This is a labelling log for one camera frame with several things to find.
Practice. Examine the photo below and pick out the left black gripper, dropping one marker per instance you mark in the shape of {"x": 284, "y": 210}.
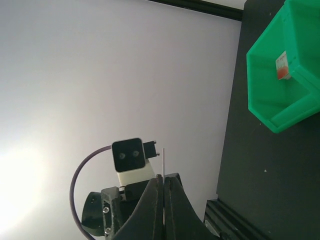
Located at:
{"x": 105, "y": 212}

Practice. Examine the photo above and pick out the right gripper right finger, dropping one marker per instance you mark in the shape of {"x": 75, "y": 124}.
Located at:
{"x": 181, "y": 221}

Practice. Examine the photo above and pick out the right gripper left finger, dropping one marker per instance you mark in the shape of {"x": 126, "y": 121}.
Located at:
{"x": 146, "y": 221}

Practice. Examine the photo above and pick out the left green bin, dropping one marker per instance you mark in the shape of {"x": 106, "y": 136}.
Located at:
{"x": 280, "y": 104}

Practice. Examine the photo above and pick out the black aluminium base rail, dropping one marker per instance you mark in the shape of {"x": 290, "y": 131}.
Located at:
{"x": 224, "y": 222}

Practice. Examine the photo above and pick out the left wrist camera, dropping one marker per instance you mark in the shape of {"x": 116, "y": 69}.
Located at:
{"x": 131, "y": 159}

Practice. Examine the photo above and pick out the left black frame post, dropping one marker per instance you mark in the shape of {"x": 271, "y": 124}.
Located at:
{"x": 205, "y": 7}

